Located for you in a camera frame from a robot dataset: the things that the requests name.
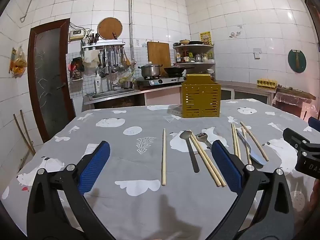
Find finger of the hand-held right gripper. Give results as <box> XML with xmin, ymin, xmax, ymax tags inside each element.
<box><xmin>308</xmin><ymin>117</ymin><xmax>320</xmax><ymax>132</ymax></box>
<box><xmin>283</xmin><ymin>128</ymin><xmax>320</xmax><ymax>156</ymax></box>

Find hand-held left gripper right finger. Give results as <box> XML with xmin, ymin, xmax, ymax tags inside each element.
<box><xmin>211</xmin><ymin>140</ymin><xmax>295</xmax><ymax>240</ymax></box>

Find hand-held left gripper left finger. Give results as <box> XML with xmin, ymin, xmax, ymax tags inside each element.
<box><xmin>27</xmin><ymin>141</ymin><xmax>118</xmax><ymax>240</ymax></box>

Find wooden chopstick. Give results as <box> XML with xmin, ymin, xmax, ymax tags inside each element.
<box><xmin>191</xmin><ymin>134</ymin><xmax>227</xmax><ymax>187</ymax></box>
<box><xmin>162</xmin><ymin>128</ymin><xmax>167</xmax><ymax>186</ymax></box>
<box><xmin>189</xmin><ymin>129</ymin><xmax>223</xmax><ymax>187</ymax></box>
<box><xmin>241</xmin><ymin>126</ymin><xmax>252</xmax><ymax>165</ymax></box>
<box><xmin>233</xmin><ymin>123</ymin><xmax>242</xmax><ymax>158</ymax></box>
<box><xmin>231</xmin><ymin>123</ymin><xmax>238</xmax><ymax>155</ymax></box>
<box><xmin>240</xmin><ymin>121</ymin><xmax>269</xmax><ymax>162</ymax></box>

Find silver metal spoon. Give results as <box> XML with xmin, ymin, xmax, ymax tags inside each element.
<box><xmin>236</xmin><ymin>129</ymin><xmax>265</xmax><ymax>166</ymax></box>

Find metal fork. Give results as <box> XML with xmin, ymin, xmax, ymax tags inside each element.
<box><xmin>195</xmin><ymin>133</ymin><xmax>213</xmax><ymax>151</ymax></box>

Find dark metal spoon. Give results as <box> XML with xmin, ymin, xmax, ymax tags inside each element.
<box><xmin>179</xmin><ymin>131</ymin><xmax>200</xmax><ymax>173</ymax></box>

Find yellow perforated utensil holder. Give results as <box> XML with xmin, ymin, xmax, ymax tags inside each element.
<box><xmin>182</xmin><ymin>74</ymin><xmax>222</xmax><ymax>118</ymax></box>

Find person's right forearm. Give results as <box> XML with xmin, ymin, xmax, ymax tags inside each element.
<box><xmin>309</xmin><ymin>182</ymin><xmax>320</xmax><ymax>215</ymax></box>

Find row of hanging kitchen utensils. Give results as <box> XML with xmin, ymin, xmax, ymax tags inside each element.
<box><xmin>97</xmin><ymin>45</ymin><xmax>131</xmax><ymax>77</ymax></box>

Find plastic-covered wooden side table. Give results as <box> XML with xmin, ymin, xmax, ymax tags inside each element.
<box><xmin>272</xmin><ymin>87</ymin><xmax>317</xmax><ymax>118</ymax></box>

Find grey printed tablecloth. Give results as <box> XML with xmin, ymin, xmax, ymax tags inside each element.
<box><xmin>0</xmin><ymin>98</ymin><xmax>320</xmax><ymax>240</ymax></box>

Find yellow egg carton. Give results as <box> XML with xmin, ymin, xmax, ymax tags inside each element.
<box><xmin>257</xmin><ymin>78</ymin><xmax>277</xmax><ymax>88</ymax></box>

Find kitchen counter cabinets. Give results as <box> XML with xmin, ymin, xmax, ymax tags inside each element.
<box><xmin>220</xmin><ymin>80</ymin><xmax>277</xmax><ymax>105</ymax></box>

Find steel sink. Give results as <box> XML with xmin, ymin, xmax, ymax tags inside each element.
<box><xmin>84</xmin><ymin>89</ymin><xmax>142</xmax><ymax>105</ymax></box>

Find wooden stick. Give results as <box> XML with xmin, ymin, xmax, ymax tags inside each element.
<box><xmin>20</xmin><ymin>109</ymin><xmax>36</xmax><ymax>153</ymax></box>
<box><xmin>13</xmin><ymin>114</ymin><xmax>34</xmax><ymax>157</ymax></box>

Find metal faucet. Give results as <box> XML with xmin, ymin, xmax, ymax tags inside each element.
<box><xmin>109</xmin><ymin>72</ymin><xmax>118</xmax><ymax>90</ymax></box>

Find wooden door with frosted glass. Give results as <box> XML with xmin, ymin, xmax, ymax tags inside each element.
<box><xmin>27</xmin><ymin>18</ymin><xmax>77</xmax><ymax>143</ymax></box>

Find metal corner shelf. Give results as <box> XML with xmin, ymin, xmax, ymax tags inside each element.
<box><xmin>173</xmin><ymin>44</ymin><xmax>216</xmax><ymax>73</ymax></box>

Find white hanging cloth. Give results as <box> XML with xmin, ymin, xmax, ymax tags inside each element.
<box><xmin>83</xmin><ymin>50</ymin><xmax>100</xmax><ymax>72</ymax></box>

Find gas stove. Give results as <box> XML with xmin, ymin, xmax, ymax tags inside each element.
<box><xmin>136</xmin><ymin>75</ymin><xmax>187</xmax><ymax>87</ymax></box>

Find black wok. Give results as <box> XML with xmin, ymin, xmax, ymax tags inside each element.
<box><xmin>164</xmin><ymin>65</ymin><xmax>195</xmax><ymax>75</ymax></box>

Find steel pot with lid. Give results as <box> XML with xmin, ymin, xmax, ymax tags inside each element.
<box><xmin>138</xmin><ymin>64</ymin><xmax>164</xmax><ymax>78</ymax></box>

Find row of condiment bottles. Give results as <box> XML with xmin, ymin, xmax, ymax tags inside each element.
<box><xmin>175</xmin><ymin>49</ymin><xmax>215</xmax><ymax>63</ymax></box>

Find hanging plastic bag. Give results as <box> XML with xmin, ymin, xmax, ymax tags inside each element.
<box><xmin>11</xmin><ymin>46</ymin><xmax>27</xmax><ymax>78</ymax></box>

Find rectangular wooden cutting board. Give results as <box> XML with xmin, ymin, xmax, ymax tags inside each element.
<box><xmin>147</xmin><ymin>41</ymin><xmax>170</xmax><ymax>67</ymax></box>

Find green round wall board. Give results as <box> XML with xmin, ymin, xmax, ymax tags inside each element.
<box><xmin>287</xmin><ymin>49</ymin><xmax>307</xmax><ymax>73</ymax></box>

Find metal wall rack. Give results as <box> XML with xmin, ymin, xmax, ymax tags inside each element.
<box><xmin>81</xmin><ymin>40</ymin><xmax>125</xmax><ymax>52</ymax></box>

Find yellow wall poster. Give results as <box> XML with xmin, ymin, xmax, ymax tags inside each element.
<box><xmin>199</xmin><ymin>31</ymin><xmax>212</xmax><ymax>46</ymax></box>

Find white wall control box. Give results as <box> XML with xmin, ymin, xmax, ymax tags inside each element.
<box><xmin>69</xmin><ymin>29</ymin><xmax>85</xmax><ymax>40</ymax></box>

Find metal wall pipe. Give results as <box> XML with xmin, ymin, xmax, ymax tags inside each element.
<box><xmin>20</xmin><ymin>0</ymin><xmax>137</xmax><ymax>65</ymax></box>

